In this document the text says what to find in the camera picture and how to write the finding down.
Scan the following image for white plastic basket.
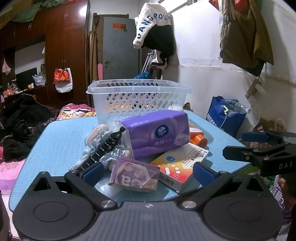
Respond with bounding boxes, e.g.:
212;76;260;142
86;79;192;127

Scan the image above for small orange box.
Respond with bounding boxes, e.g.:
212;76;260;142
188;124;204;137

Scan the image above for beige plush scrunchie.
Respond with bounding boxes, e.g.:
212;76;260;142
88;124;109;144

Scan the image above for clear water bottle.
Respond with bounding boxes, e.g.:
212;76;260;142
223;99;251;114

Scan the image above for black hair claw clip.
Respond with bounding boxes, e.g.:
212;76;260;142
69;127;125;173

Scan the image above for orange plastic bag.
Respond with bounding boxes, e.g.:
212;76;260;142
53;68;71;84

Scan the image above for brown wooden wardrobe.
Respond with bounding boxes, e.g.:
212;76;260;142
0;0;90;109

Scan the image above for green cloth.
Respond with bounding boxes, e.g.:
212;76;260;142
9;0;67;24

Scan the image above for pink bed sheet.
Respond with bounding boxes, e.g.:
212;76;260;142
0;145;30;223

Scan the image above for white charging cable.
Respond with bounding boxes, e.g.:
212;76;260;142
220;105;229;129

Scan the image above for orange capped bottle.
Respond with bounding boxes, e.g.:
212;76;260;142
193;135;207;147

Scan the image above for white hooded sweatshirt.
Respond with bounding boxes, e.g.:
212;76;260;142
133;2;174;49

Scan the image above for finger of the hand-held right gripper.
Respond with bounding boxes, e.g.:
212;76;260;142
241;130;296;150
222;145;270;166

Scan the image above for metal folding rack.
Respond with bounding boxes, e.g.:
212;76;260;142
141;52;158;75

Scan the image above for small hanging plastic bag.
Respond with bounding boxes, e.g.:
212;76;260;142
2;58;11;76

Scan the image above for clear plastic bag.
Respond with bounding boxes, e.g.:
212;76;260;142
107;120;123;135

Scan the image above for blue shopping bag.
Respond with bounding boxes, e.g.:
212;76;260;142
206;96;247;137

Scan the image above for floral blanket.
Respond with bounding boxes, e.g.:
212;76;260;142
55;103;96;121

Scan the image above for black hanging garment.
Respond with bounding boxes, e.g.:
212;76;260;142
141;24;175;66

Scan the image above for purple tissue pack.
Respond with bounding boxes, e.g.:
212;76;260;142
119;110;190;160

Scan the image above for black clothing pile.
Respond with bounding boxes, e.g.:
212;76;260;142
0;94;57;161

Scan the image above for black television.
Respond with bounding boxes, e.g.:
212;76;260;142
15;67;38;90

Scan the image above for grey door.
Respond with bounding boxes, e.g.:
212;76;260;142
103;17;141;80

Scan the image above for white orange medicine box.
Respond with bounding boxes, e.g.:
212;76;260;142
150;142;210;194

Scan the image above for small purple tissue packet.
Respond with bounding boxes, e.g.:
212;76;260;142
108;156;160;193

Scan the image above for hanging brown bags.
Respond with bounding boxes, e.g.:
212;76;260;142
220;0;274;77

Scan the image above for crumpled white plastic bag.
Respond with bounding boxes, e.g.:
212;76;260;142
32;74;47;87

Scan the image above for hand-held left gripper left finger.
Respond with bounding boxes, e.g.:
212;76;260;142
28;162;118;212

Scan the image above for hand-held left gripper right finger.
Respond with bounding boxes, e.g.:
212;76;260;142
180;162;270;212

